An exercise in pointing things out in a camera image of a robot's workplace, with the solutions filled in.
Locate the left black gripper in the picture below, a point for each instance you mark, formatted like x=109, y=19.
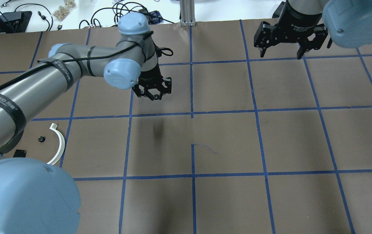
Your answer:
x=149, y=77

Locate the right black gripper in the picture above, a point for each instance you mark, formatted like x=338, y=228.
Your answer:
x=298, y=23

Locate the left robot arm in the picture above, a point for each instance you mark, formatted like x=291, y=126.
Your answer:
x=38, y=197

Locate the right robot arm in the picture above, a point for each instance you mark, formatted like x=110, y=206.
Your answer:
x=348, y=22

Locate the bag of nuts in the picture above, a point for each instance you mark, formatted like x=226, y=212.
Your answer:
x=64, y=9

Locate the black brake pad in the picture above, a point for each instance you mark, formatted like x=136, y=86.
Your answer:
x=19, y=153

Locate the black tripod stand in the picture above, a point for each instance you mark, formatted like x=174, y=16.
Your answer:
x=0, y=19

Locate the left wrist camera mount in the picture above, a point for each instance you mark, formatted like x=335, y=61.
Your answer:
x=163, y=51

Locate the aluminium frame post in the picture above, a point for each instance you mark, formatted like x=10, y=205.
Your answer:
x=187, y=13

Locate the white curved plastic bracket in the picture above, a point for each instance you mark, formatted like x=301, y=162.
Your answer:
x=61, y=145

